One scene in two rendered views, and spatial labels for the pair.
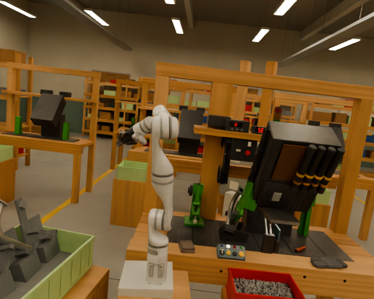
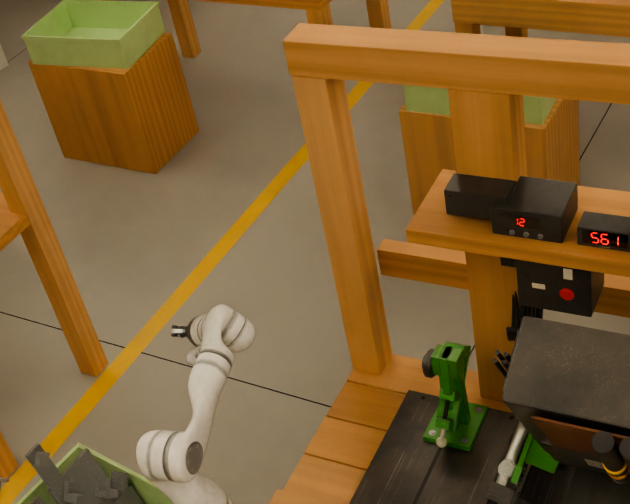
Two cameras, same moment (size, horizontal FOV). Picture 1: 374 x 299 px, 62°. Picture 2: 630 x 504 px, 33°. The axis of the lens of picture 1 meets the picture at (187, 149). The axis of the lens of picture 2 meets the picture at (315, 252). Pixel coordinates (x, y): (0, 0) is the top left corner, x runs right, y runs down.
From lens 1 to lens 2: 165 cm
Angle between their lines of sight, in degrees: 42
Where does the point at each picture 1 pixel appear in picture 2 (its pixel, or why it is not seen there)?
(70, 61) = not seen: outside the picture
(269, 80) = (623, 84)
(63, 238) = (143, 488)
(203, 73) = (416, 69)
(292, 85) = not seen: outside the picture
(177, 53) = not seen: outside the picture
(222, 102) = (488, 143)
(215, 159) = (500, 279)
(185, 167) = (439, 273)
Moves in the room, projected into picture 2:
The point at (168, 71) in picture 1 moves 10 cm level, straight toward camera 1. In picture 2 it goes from (318, 65) to (302, 88)
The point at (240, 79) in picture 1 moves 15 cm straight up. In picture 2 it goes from (527, 80) to (523, 15)
